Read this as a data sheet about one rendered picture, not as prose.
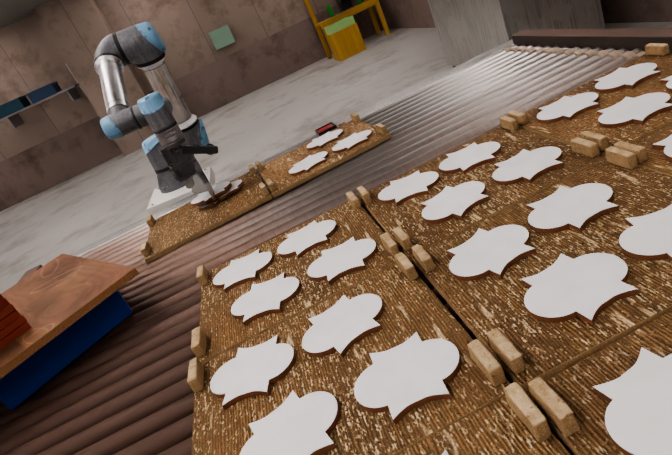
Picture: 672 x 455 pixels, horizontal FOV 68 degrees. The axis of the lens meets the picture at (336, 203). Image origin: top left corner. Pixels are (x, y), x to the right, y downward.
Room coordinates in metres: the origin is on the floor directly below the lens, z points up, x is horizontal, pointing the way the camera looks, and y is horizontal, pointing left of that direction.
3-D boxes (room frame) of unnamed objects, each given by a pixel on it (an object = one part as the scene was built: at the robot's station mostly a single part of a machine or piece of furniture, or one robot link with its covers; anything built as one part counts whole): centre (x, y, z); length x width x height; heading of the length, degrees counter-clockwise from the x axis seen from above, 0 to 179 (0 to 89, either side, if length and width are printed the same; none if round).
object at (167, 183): (2.11, 0.58, 0.97); 0.15 x 0.15 x 0.10
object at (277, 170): (1.62, -0.02, 0.93); 0.41 x 0.35 x 0.02; 97
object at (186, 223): (1.57, 0.39, 0.93); 0.41 x 0.35 x 0.02; 98
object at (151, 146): (2.11, 0.56, 1.09); 0.13 x 0.12 x 0.14; 95
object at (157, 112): (1.58, 0.38, 1.27); 0.09 x 0.08 x 0.11; 5
